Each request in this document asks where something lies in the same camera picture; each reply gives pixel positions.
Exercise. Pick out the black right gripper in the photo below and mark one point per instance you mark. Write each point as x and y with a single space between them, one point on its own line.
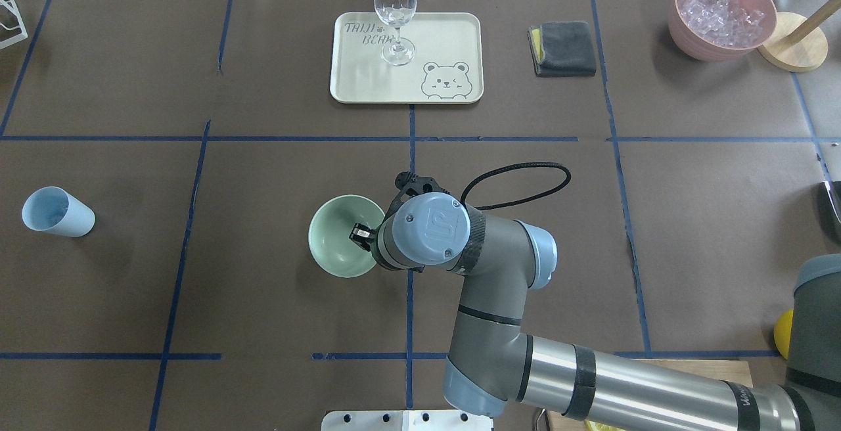
361 234

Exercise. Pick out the green ceramic bowl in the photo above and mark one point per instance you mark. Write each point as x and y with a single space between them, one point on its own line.
329 235

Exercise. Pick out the light blue plastic cup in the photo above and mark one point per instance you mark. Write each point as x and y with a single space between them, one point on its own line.
54 211

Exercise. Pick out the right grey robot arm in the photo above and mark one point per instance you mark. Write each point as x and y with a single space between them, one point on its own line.
491 362

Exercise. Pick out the pink bowl with ice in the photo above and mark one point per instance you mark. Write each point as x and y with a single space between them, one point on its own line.
721 30

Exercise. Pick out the clear wine glass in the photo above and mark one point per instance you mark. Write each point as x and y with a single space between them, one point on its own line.
396 14

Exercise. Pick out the grey folded cloth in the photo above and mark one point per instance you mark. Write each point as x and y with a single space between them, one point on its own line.
562 49

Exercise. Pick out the wooden cutting board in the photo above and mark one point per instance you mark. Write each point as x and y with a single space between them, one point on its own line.
723 369

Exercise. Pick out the yellow lemon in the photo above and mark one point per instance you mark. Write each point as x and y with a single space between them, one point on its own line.
782 333

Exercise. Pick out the wooden round stand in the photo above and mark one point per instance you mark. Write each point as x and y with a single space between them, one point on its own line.
797 43

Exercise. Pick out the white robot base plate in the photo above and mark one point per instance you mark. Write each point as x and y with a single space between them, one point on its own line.
436 419

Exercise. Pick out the white wire cup rack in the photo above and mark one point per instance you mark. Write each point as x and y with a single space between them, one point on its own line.
13 29

